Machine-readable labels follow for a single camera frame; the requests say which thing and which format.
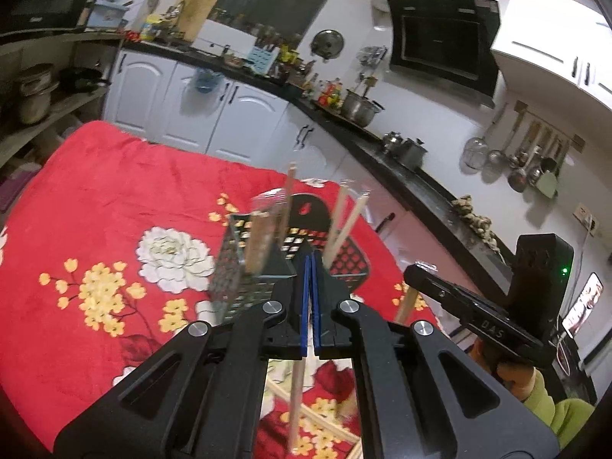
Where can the pile of brown roots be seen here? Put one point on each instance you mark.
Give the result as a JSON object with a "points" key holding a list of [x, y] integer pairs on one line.
{"points": [[480, 224]]}

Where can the orange sauce bottle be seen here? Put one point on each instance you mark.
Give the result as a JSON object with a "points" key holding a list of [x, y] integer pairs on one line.
{"points": [[331, 95]]}

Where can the hanging steel utensils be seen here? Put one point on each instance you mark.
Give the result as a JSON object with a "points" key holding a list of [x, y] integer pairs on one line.
{"points": [[370, 57]]}

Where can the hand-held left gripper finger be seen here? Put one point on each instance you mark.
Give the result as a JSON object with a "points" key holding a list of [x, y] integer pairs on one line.
{"points": [[314, 311], [304, 311]]}

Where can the white box appliance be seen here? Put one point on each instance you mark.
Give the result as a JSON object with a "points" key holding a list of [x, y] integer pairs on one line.
{"points": [[224, 40]]}

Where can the dark green chopstick basket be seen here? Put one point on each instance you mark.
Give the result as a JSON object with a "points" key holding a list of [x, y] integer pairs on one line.
{"points": [[229, 272]]}

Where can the black pan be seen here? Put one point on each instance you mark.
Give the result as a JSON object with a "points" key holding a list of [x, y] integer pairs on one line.
{"points": [[79, 79]]}

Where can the red floral blanket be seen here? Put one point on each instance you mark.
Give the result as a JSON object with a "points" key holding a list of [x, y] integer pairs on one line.
{"points": [[95, 191]]}

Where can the white base cabinets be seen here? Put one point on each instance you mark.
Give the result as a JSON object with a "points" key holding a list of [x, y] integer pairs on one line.
{"points": [[143, 95]]}

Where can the person's right hand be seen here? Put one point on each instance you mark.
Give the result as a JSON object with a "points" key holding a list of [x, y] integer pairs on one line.
{"points": [[521, 382]]}

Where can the hanging steel pot lid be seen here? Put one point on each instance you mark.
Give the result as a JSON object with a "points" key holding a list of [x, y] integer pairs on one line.
{"points": [[327, 44]]}

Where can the steel stockpot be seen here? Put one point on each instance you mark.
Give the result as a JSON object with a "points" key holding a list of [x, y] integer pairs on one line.
{"points": [[358, 110]]}

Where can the group of condiment bottles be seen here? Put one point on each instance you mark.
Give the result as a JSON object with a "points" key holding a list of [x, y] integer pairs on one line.
{"points": [[291, 64]]}

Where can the blue knife block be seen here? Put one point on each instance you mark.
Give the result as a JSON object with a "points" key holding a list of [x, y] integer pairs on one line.
{"points": [[263, 60]]}

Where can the yellow container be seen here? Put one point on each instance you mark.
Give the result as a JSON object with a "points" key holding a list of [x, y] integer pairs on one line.
{"points": [[150, 28]]}

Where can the wall socket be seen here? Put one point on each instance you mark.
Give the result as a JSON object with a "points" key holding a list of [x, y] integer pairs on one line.
{"points": [[584, 213]]}

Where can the white wall cabinet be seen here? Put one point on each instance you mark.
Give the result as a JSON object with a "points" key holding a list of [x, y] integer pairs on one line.
{"points": [[540, 28]]}

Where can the black range hood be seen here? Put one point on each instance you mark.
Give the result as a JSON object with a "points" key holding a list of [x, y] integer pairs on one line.
{"points": [[440, 43]]}

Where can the person's right forearm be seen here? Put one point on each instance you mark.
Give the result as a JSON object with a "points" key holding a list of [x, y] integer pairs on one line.
{"points": [[569, 420]]}

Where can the black kitchen countertop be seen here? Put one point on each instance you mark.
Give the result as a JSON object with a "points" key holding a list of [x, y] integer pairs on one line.
{"points": [[430, 191]]}

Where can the blue plastic crate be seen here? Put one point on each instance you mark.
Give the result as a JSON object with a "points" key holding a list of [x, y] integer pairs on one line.
{"points": [[112, 14]]}

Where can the metal shelf rack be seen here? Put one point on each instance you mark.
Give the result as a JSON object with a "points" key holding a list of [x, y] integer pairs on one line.
{"points": [[48, 40]]}

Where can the wooden chopstick pair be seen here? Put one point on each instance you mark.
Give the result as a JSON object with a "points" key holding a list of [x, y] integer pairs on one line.
{"points": [[404, 303], [296, 406], [258, 244], [337, 220], [289, 201], [351, 222]]}

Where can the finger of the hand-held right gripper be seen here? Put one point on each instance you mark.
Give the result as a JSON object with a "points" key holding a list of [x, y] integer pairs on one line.
{"points": [[440, 291]]}

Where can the blue hanging bag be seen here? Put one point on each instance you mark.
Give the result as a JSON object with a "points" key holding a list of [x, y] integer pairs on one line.
{"points": [[208, 81]]}

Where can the stacked steel pots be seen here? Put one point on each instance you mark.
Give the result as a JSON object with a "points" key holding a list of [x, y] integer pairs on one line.
{"points": [[36, 100]]}

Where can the utensil hanging rail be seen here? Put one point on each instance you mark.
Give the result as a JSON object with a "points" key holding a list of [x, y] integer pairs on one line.
{"points": [[578, 142]]}

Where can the steel skimmer ladle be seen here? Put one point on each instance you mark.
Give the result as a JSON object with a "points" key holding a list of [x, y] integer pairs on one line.
{"points": [[497, 155]]}

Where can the red chili peppers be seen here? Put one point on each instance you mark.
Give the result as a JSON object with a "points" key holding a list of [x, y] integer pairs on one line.
{"points": [[131, 36]]}

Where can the white wall fitting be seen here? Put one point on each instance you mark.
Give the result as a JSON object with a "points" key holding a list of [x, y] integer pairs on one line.
{"points": [[380, 5]]}

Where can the bright screen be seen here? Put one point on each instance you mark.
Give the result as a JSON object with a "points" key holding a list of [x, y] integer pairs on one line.
{"points": [[585, 301]]}

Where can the small steel kettle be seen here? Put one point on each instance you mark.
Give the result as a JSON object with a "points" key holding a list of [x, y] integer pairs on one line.
{"points": [[393, 142]]}

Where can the green spatula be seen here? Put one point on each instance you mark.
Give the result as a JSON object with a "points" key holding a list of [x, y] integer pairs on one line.
{"points": [[547, 184]]}

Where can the wooden cutting board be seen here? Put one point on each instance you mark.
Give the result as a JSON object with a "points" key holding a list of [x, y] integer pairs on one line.
{"points": [[198, 9]]}

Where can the purple cloth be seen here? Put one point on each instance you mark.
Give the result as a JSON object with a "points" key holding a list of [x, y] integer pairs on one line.
{"points": [[12, 191]]}

